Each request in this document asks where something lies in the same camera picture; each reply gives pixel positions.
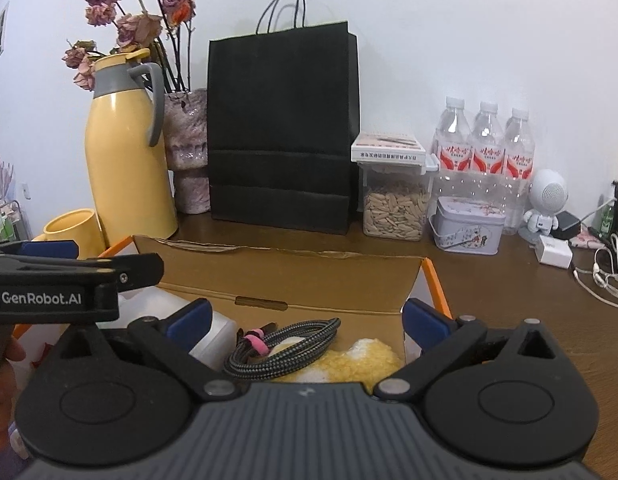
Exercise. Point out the printed tin box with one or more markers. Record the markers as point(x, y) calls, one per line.
point(466, 230)

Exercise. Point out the black power adapter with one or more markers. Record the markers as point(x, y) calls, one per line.
point(568, 225)

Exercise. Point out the black paper bag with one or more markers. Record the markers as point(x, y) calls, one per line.
point(279, 125)

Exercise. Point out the pink patterned pouch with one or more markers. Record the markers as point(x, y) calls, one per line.
point(589, 240)

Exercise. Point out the yellow thermos jug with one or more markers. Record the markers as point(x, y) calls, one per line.
point(124, 170)

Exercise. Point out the pink marbled vase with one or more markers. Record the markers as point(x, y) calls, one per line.
point(189, 130)

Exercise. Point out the white charger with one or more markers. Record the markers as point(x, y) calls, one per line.
point(554, 252)

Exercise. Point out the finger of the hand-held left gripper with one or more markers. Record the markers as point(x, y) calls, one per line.
point(134, 266)
point(44, 248)

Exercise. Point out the white and yellow cloth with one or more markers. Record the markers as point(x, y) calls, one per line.
point(349, 365)

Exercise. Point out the dried pink roses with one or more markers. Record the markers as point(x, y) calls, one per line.
point(134, 27)

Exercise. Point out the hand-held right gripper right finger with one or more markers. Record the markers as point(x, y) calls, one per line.
point(426, 322)

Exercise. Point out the flat white box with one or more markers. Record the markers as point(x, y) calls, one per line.
point(386, 147)

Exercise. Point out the yellow mug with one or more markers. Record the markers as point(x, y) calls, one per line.
point(74, 230)

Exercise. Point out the clear seed container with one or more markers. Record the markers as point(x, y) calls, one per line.
point(394, 215)

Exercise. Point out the small green bottle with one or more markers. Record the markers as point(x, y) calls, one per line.
point(609, 215)

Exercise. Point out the person's left hand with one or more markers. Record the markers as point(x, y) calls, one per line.
point(1, 400)

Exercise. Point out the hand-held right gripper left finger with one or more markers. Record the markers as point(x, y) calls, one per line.
point(191, 320)

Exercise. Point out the white plastic bottle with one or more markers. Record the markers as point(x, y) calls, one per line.
point(214, 335)

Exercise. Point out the white robot figurine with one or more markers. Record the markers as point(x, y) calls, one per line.
point(549, 192)

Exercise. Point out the white wall outlet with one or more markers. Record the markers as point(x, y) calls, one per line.
point(25, 190)

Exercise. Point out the red cardboard box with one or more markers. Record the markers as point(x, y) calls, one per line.
point(314, 280)

